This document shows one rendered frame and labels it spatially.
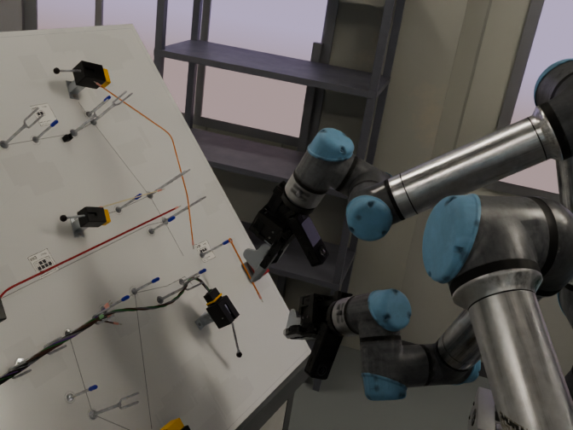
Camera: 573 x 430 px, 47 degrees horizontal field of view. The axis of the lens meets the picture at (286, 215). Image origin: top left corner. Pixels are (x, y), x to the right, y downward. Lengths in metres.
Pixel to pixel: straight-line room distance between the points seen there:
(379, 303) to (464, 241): 0.36
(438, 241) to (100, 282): 0.78
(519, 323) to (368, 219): 0.35
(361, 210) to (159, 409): 0.63
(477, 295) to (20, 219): 0.89
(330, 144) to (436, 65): 1.78
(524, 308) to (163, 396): 0.84
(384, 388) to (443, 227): 0.40
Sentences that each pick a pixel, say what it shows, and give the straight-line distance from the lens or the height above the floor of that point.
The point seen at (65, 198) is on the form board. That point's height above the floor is 1.33.
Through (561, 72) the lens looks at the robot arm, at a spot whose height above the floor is 1.76.
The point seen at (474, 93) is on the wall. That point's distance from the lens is 3.04.
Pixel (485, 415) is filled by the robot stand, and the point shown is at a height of 1.12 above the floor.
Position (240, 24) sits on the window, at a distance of 3.18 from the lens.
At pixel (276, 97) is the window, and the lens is 3.17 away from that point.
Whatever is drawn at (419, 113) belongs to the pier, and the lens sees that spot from 2.98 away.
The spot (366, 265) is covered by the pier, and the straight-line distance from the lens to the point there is 3.25.
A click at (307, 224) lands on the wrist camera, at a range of 1.31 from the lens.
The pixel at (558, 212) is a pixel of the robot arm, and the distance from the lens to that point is 0.94.
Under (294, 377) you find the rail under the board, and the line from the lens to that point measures 1.76.
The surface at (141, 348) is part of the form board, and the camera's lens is 1.44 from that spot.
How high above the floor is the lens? 1.91
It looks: 23 degrees down
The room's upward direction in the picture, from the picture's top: 8 degrees clockwise
